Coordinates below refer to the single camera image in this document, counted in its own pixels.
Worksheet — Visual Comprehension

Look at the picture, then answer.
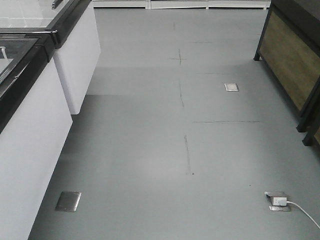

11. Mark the steel floor socket plate far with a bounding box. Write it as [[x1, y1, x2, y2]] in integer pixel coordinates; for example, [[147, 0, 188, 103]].
[[224, 83, 239, 92]]

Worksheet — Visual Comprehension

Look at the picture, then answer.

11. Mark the steel floor socket plate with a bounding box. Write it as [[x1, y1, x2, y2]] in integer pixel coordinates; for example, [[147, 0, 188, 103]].
[[55, 191, 82, 212], [224, 83, 239, 92]]

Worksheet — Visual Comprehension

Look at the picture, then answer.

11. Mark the far white chest freezer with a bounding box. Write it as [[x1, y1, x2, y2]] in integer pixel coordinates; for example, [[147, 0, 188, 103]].
[[0, 0, 101, 115]]

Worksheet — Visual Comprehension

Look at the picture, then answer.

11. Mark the white chest freezer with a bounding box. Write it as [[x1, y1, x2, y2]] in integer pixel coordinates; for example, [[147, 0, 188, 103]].
[[0, 0, 101, 115], [0, 34, 73, 240]]

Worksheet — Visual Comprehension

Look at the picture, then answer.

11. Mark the steel floor socket plate left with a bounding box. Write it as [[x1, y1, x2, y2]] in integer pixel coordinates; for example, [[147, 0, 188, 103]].
[[55, 191, 82, 212]]

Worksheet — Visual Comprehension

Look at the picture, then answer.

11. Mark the near white chest freezer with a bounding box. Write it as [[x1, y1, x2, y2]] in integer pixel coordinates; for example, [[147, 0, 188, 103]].
[[0, 34, 73, 240]]

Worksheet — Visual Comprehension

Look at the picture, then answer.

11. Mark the white supermarket shelf unit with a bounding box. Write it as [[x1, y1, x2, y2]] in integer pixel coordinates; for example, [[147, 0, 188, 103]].
[[92, 0, 271, 10]]

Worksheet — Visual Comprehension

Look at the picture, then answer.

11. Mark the white power plug adapter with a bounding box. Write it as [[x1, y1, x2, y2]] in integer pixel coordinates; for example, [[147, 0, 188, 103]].
[[270, 196, 288, 207]]

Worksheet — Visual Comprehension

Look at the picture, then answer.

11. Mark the wooden black-framed display stand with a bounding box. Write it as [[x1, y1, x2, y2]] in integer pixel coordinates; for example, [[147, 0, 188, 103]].
[[254, 0, 320, 146]]

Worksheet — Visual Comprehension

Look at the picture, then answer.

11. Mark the white power cable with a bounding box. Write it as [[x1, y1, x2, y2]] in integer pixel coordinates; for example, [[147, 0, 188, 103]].
[[285, 200, 320, 230]]

